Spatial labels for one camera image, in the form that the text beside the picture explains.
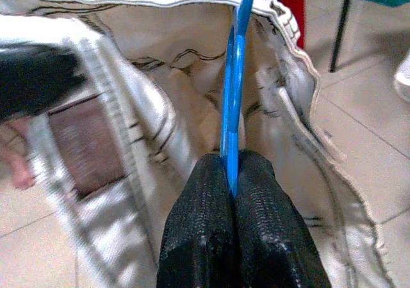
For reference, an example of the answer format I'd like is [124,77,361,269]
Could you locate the cream denim pants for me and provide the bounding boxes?
[0,0,395,288]

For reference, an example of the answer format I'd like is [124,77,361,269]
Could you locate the blue wire hanger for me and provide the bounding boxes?
[219,0,259,200]

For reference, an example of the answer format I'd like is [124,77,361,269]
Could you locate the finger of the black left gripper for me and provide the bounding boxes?
[0,43,89,123]

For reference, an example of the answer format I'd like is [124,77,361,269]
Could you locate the black clothes rack chrome rail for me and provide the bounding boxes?
[329,0,355,73]

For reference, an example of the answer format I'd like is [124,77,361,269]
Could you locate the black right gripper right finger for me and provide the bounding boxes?
[235,149,332,288]

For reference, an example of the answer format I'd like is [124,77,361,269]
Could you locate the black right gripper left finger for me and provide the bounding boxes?
[155,153,240,288]

